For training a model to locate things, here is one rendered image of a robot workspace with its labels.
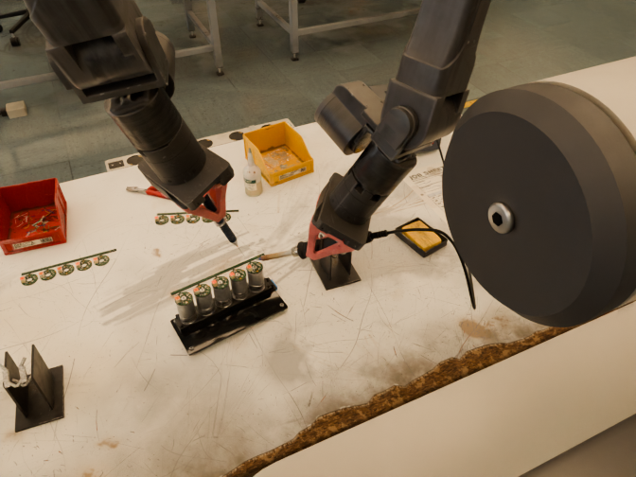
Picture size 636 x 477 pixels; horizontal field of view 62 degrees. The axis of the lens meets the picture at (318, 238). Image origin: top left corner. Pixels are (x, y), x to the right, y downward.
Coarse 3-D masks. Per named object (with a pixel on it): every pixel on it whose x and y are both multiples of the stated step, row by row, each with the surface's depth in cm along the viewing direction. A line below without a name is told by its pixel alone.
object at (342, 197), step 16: (336, 176) 69; (352, 176) 62; (336, 192) 64; (352, 192) 62; (368, 192) 61; (336, 208) 64; (352, 208) 63; (368, 208) 63; (320, 224) 63; (336, 224) 64; (352, 224) 65; (368, 224) 67; (352, 240) 64
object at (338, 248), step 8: (320, 200) 67; (320, 208) 66; (312, 216) 67; (312, 224) 66; (312, 232) 67; (320, 232) 66; (312, 240) 69; (336, 240) 67; (312, 248) 70; (328, 248) 70; (336, 248) 69; (344, 248) 67; (312, 256) 72; (320, 256) 71
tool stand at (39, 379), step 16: (32, 352) 66; (16, 368) 68; (32, 368) 64; (16, 384) 62; (32, 384) 71; (48, 384) 69; (16, 400) 65; (32, 400) 69; (48, 400) 67; (16, 416) 68; (32, 416) 68; (48, 416) 68; (16, 432) 66
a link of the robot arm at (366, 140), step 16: (368, 128) 59; (352, 144) 61; (368, 144) 61; (368, 160) 60; (384, 160) 58; (400, 160) 58; (416, 160) 61; (368, 176) 60; (384, 176) 59; (400, 176) 60; (384, 192) 61
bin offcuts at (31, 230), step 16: (0, 192) 94; (16, 192) 96; (32, 192) 97; (48, 192) 98; (0, 208) 92; (16, 208) 98; (32, 208) 99; (48, 208) 98; (64, 208) 98; (0, 224) 90; (16, 224) 95; (32, 224) 95; (48, 224) 95; (64, 224) 95; (0, 240) 88; (16, 240) 89; (32, 240) 90; (48, 240) 91; (64, 240) 92
